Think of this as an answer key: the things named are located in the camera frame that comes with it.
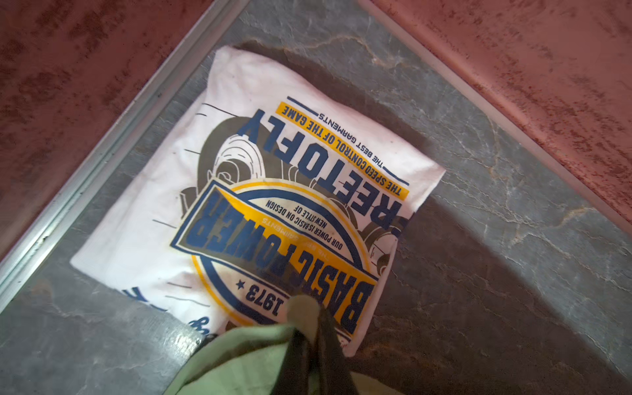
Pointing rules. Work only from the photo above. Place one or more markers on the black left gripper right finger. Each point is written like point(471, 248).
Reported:
point(334, 375)

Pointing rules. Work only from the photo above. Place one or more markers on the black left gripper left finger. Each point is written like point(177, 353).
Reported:
point(293, 376)

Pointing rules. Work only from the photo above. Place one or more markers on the green grey tank top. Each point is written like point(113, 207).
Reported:
point(247, 360)

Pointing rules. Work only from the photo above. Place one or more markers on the white tank top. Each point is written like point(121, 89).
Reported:
point(264, 190)

